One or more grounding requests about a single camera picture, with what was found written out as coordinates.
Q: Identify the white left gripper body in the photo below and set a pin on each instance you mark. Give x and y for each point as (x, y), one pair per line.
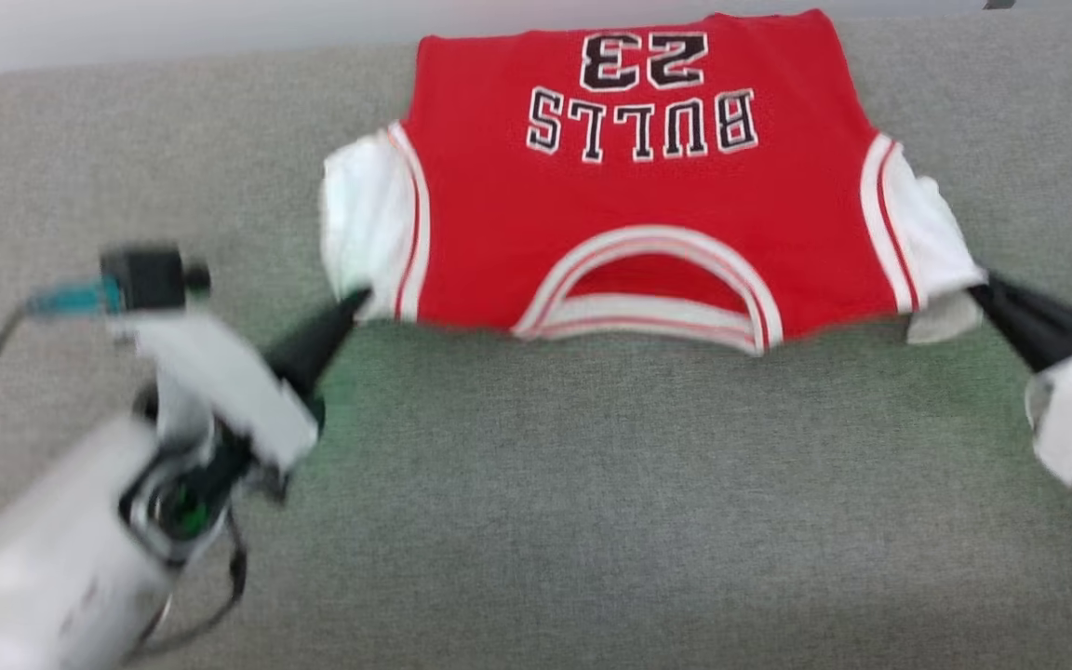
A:
(229, 391)

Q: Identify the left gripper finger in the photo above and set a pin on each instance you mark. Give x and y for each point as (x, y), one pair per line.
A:
(308, 335)
(322, 358)

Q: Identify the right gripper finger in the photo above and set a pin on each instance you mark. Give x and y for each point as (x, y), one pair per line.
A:
(1025, 340)
(1043, 312)

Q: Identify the red and white basketball jersey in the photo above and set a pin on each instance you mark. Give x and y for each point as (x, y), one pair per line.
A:
(638, 205)

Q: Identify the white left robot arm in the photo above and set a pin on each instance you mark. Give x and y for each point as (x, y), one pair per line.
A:
(43, 568)

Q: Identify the grey fabric sofa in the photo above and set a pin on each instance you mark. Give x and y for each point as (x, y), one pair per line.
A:
(592, 484)

